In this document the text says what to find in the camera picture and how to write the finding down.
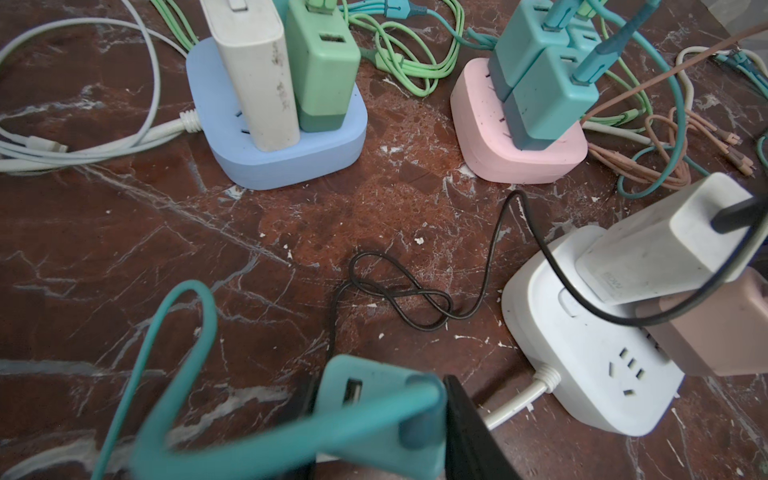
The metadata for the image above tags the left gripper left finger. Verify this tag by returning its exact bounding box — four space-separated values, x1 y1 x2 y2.
281 374 321 480

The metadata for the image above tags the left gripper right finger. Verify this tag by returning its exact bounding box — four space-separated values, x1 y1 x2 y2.
443 375 521 480

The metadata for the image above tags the teal charger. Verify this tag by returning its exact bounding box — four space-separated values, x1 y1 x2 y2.
313 355 447 479

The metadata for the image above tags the white power strip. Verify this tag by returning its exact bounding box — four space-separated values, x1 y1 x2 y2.
501 253 684 437

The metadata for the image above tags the pink charger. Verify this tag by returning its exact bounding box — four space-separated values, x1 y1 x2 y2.
646 267 767 377

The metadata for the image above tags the blue power strip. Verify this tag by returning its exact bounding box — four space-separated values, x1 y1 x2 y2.
186 38 368 190

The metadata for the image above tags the pink power strip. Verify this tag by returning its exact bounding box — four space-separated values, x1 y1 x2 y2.
450 57 588 185

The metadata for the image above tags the teal charger pair pink strip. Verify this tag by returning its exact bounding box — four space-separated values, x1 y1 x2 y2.
489 1 599 151

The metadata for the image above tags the green charger on blue strip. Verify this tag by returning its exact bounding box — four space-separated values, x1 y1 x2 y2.
285 1 361 133

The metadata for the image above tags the teal usb cable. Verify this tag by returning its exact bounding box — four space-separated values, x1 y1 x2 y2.
89 279 448 480

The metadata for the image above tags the black charger cable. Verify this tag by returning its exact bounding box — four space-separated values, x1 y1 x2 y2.
326 188 768 361

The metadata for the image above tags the pink usb cable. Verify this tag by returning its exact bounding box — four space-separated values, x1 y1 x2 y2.
578 23 768 192

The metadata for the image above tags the white coiled usb cable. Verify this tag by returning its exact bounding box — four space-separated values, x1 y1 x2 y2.
0 0 202 176

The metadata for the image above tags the green usb cable bundle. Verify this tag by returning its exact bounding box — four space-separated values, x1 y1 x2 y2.
149 0 655 127

